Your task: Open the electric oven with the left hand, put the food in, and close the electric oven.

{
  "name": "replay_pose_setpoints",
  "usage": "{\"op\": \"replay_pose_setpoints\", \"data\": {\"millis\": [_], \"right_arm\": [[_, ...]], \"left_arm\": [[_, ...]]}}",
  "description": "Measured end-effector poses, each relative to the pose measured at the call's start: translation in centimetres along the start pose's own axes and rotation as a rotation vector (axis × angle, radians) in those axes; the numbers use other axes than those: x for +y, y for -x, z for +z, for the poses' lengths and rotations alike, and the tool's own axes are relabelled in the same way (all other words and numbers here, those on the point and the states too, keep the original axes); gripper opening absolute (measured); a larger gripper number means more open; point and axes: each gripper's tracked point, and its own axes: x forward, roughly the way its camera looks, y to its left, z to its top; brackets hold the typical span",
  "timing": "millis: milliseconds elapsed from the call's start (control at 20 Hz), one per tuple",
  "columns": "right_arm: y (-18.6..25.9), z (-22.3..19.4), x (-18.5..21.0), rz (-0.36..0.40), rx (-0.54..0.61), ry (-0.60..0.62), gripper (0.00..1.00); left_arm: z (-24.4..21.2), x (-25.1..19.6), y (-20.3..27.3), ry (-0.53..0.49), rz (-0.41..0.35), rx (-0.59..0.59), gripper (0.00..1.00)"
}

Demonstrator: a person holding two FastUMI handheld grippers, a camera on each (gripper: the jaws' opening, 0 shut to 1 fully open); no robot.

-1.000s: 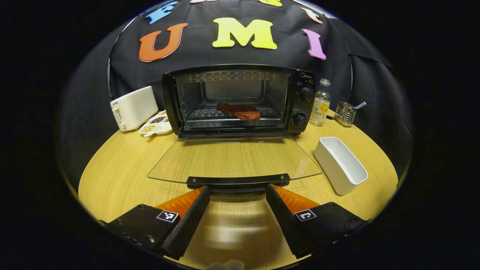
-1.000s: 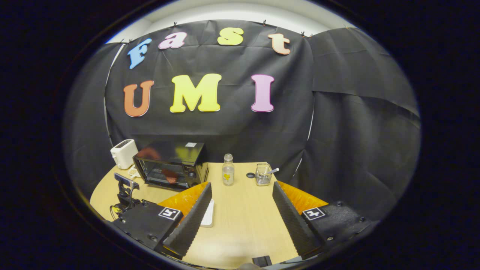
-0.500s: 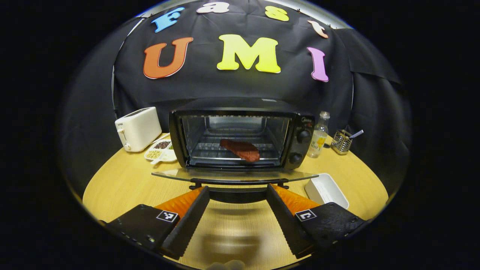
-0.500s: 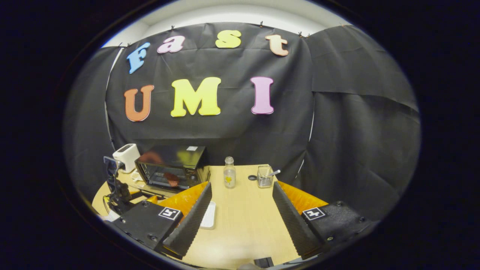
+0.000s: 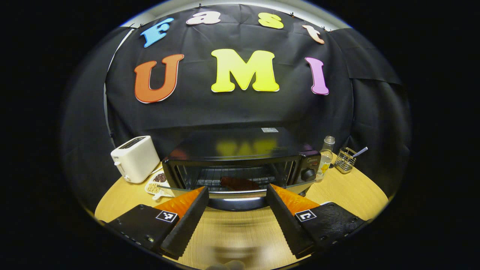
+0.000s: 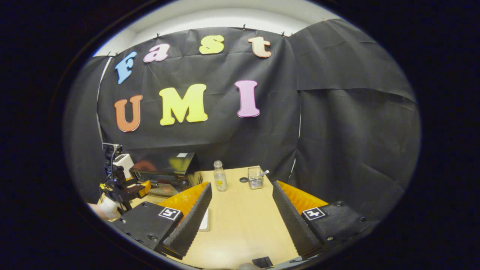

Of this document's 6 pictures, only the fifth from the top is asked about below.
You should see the clear glass bottle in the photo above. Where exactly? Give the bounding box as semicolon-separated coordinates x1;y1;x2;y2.
316;136;336;182

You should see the white toaster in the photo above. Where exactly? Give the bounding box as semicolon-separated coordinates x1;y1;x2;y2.
111;136;161;183

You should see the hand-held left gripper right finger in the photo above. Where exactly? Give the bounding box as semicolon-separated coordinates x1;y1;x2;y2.
265;184;370;259

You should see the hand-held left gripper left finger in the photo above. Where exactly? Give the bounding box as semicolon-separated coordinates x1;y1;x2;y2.
106;186;209;259

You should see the brown meat piece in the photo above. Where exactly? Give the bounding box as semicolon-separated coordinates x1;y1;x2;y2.
219;176;261;191

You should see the black backdrop cloth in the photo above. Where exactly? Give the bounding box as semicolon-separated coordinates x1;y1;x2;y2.
60;4;411;210

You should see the white divided dish with beans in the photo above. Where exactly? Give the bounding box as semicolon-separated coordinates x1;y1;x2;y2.
145;171;175;200

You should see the black electric oven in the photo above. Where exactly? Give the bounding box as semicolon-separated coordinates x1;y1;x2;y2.
162;127;322;211

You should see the clear cutlery holder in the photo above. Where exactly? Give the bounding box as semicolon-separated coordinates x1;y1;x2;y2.
335;147;357;174

